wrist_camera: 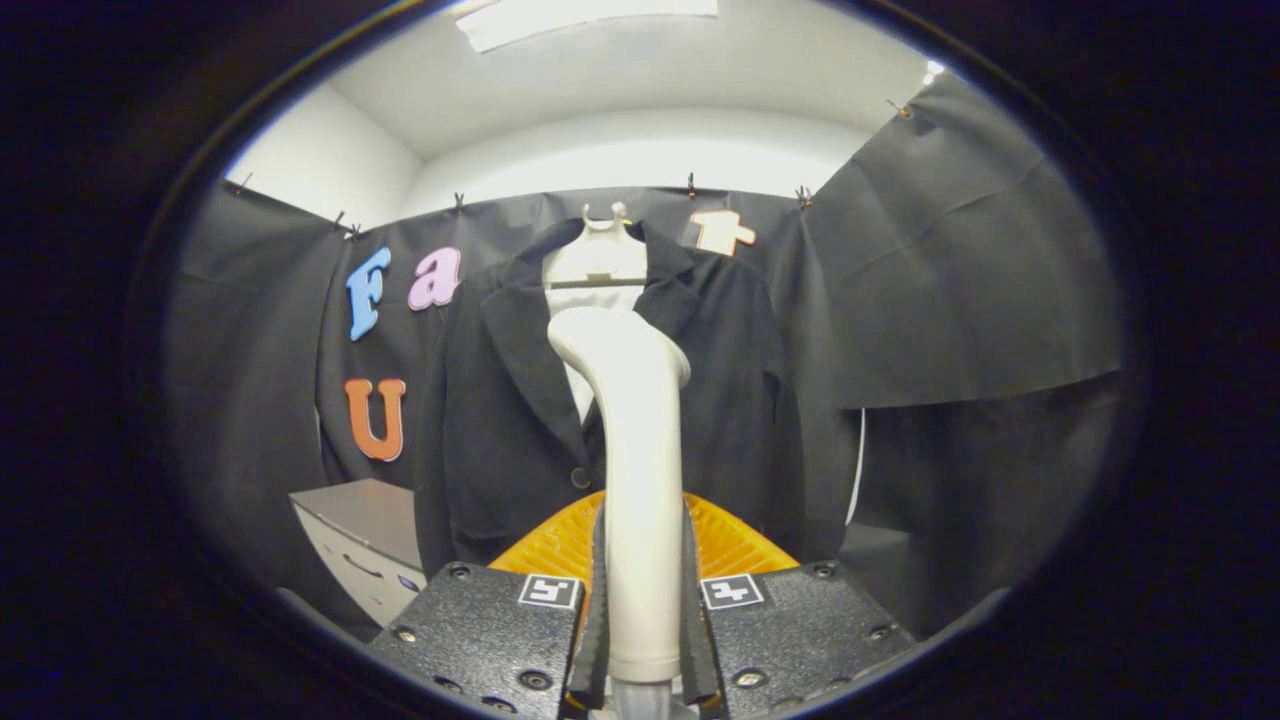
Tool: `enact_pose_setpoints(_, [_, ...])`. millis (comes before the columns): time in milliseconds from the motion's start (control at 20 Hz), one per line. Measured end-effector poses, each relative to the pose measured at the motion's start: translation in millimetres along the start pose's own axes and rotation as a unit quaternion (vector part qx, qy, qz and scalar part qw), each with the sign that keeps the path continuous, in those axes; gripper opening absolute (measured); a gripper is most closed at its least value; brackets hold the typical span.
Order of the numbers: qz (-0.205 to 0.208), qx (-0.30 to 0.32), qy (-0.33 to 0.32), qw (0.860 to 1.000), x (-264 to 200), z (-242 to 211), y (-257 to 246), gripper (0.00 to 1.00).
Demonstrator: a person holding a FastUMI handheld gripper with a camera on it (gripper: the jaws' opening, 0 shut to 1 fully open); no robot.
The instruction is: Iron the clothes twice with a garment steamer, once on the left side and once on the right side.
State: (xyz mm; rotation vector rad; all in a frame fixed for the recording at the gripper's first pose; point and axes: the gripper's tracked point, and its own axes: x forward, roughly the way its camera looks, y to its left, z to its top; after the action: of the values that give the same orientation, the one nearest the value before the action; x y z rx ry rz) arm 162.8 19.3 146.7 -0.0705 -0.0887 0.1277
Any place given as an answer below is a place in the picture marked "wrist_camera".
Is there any grey cabinet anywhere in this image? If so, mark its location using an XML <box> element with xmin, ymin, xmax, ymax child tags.
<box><xmin>290</xmin><ymin>478</ymin><xmax>427</xmax><ymax>628</ymax></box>

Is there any black suit jacket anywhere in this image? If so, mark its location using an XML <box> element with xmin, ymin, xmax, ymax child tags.
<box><xmin>413</xmin><ymin>218</ymin><xmax>803</xmax><ymax>583</ymax></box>

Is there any black backdrop cloth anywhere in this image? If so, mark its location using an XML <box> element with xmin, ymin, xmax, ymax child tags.
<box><xmin>165</xmin><ymin>72</ymin><xmax>1126</xmax><ymax>641</ymax></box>

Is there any white plastic hanger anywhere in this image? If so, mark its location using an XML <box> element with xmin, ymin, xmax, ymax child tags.
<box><xmin>542</xmin><ymin>202</ymin><xmax>649</xmax><ymax>292</ymax></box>

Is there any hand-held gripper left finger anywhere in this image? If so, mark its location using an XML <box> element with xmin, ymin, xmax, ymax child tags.
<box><xmin>368</xmin><ymin>492</ymin><xmax>609</xmax><ymax>720</ymax></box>

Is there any long ceiling light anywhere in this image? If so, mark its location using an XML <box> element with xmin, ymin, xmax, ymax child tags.
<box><xmin>455</xmin><ymin>0</ymin><xmax>719</xmax><ymax>54</ymax></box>

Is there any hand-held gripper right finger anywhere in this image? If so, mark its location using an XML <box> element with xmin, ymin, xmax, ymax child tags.
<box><xmin>683</xmin><ymin>492</ymin><xmax>919</xmax><ymax>720</ymax></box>

